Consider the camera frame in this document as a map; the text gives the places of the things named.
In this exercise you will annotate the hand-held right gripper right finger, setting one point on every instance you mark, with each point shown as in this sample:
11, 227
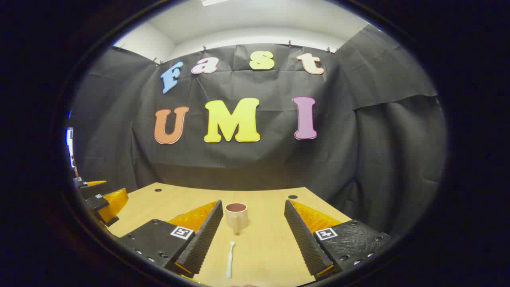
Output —
305, 243

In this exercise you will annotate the beige cup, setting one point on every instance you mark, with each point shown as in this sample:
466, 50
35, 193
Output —
237, 219

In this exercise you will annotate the ceiling light panel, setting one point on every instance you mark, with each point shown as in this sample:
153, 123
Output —
215, 2

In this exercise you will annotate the white toothbrush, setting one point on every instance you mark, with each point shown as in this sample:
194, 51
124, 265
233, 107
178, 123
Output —
230, 263

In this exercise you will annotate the black backdrop cloth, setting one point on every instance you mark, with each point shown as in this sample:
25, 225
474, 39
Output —
259, 167

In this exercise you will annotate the bright blue panel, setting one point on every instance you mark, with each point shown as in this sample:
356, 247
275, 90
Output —
69, 139

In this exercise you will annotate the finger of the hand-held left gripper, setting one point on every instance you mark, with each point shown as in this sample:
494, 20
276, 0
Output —
97, 202
85, 189

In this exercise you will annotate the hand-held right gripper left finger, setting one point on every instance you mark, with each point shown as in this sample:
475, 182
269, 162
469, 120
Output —
201, 243

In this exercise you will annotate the wooden desktop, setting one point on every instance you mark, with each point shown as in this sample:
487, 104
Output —
263, 247

